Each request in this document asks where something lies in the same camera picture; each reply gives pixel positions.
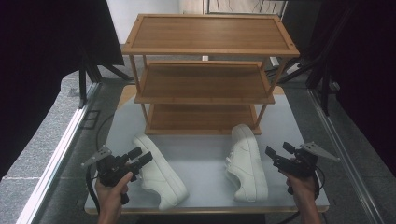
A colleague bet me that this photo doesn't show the person's left hand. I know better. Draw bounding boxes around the person's left hand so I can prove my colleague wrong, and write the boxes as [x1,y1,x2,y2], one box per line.
[94,171,134,216]

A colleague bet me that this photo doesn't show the aluminium floor rail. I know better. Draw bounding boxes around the aluminium floor rail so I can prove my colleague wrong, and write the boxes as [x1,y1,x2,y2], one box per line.
[307,88,387,224]
[15,82,102,224]

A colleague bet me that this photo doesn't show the white sneaker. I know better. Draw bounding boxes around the white sneaker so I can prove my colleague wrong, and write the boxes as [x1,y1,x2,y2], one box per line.
[132,133,190,212]
[224,123,269,203]

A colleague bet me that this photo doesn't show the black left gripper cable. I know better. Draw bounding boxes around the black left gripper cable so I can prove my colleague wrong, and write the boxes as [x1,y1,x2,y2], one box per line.
[85,164,101,216]

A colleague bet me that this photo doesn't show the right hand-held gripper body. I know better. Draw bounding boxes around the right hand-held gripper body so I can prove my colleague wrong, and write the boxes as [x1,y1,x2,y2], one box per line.
[273,141,341,179]

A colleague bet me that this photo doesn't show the three-tier wooden shoe rack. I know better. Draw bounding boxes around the three-tier wooden shoe rack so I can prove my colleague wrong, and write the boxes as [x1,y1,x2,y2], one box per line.
[120,13,301,136]

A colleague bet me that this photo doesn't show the dark curtain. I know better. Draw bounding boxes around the dark curtain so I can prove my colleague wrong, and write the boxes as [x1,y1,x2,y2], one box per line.
[281,0,396,178]
[0,0,125,181]

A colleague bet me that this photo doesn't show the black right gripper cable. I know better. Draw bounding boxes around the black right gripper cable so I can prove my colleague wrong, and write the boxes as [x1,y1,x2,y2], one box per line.
[312,166,327,201]

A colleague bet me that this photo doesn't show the black metal stand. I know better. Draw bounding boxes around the black metal stand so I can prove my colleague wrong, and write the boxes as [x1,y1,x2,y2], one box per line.
[276,40,332,117]
[78,46,135,110]

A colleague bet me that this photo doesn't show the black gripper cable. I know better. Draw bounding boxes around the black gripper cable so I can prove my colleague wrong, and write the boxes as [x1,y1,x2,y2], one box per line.
[85,164,101,216]
[312,166,327,201]

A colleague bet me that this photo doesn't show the thin black floor cable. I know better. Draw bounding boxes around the thin black floor cable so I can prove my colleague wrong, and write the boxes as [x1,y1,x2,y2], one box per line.
[94,113,116,152]

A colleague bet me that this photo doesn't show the person's right hand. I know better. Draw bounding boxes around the person's right hand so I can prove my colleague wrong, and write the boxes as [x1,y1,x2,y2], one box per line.
[284,172,317,203]

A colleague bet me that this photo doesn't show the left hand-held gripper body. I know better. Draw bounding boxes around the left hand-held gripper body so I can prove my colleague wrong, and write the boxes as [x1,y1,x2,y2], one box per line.
[81,145,140,205]

